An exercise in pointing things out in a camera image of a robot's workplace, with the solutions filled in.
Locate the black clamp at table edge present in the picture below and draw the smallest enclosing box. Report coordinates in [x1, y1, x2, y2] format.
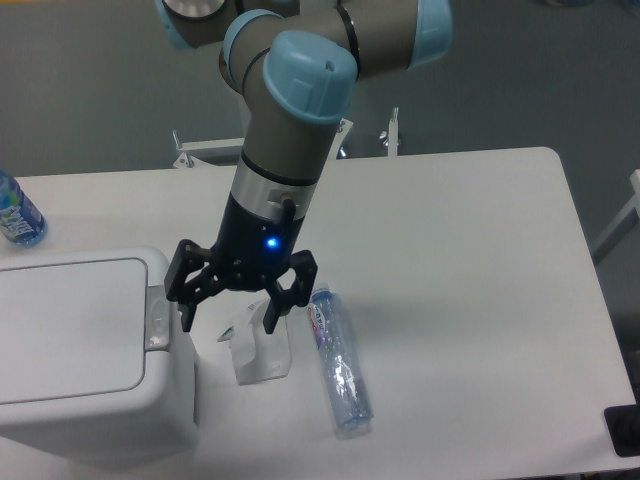
[604, 404, 639, 458]

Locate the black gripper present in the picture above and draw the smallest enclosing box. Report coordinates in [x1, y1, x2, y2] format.
[164, 194, 318, 334]

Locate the blue-label water bottle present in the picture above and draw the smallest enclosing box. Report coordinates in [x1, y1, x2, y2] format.
[1, 171, 47, 247]

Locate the torn white plastic wrapper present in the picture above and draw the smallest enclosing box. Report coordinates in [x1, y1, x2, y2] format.
[217, 299, 292, 386]

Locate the white frame at right edge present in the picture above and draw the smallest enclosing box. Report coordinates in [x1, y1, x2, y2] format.
[591, 169, 639, 266]

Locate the white push-lid trash can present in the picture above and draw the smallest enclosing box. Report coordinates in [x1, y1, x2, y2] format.
[1, 247, 199, 463]

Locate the clear empty plastic bottle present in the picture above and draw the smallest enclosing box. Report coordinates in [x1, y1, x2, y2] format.
[306, 282, 374, 439]

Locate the white metal base frame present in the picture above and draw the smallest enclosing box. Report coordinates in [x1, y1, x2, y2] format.
[172, 106, 402, 169]

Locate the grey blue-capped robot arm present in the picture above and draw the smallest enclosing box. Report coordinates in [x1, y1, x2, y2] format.
[156, 1, 453, 333]

